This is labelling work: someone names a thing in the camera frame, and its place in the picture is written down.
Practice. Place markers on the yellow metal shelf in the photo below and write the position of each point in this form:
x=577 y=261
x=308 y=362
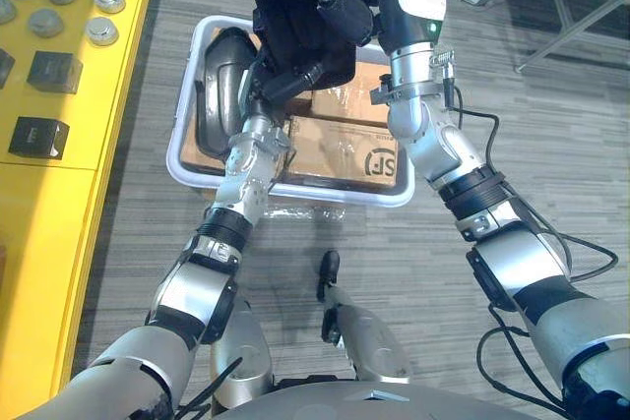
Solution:
x=54 y=223

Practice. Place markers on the cardboard box with SF logo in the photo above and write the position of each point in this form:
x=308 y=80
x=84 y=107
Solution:
x=334 y=154

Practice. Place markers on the silver left robot leg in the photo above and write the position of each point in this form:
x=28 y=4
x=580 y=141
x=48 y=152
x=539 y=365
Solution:
x=243 y=341

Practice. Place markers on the white plastic bin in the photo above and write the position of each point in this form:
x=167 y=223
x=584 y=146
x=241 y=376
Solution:
x=339 y=196

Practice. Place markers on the flat brown cardboard sheet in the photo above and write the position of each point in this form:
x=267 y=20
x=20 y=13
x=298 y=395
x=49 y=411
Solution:
x=197 y=159

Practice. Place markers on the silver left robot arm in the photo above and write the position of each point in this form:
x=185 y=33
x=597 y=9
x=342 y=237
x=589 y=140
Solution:
x=192 y=292

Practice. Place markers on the small black box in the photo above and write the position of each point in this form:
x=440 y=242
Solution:
x=38 y=138
x=4 y=68
x=54 y=72

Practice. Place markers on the clear plastic film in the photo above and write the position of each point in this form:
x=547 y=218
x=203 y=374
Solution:
x=305 y=214

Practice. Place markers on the silver robot torso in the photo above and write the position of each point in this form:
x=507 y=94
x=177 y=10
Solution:
x=320 y=402

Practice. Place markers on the silver robot leg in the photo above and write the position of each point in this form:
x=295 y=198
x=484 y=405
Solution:
x=369 y=336
x=243 y=341

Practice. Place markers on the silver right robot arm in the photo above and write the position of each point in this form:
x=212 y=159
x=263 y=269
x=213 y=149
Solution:
x=522 y=262

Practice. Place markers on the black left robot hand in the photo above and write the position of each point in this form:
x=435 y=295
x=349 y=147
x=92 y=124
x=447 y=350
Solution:
x=295 y=80

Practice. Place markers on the plain brown cardboard box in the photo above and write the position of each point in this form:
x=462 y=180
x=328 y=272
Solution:
x=354 y=95

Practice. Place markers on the black plastic housing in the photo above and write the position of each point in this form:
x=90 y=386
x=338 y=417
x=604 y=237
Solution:
x=221 y=90
x=285 y=7

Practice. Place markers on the silver right robot leg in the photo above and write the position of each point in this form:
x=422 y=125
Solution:
x=369 y=336

